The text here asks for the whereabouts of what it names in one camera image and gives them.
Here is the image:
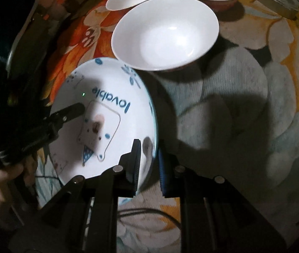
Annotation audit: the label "white bowl front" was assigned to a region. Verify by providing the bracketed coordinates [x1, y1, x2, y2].
[111, 0, 219, 71]

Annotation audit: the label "person left hand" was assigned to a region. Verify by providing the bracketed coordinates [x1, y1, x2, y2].
[0, 155, 37, 229]

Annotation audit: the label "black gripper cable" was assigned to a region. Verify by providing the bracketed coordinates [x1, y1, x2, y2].
[117, 207, 181, 231]

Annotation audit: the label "small bear plate lovable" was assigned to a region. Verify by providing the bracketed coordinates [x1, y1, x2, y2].
[49, 57, 158, 190]

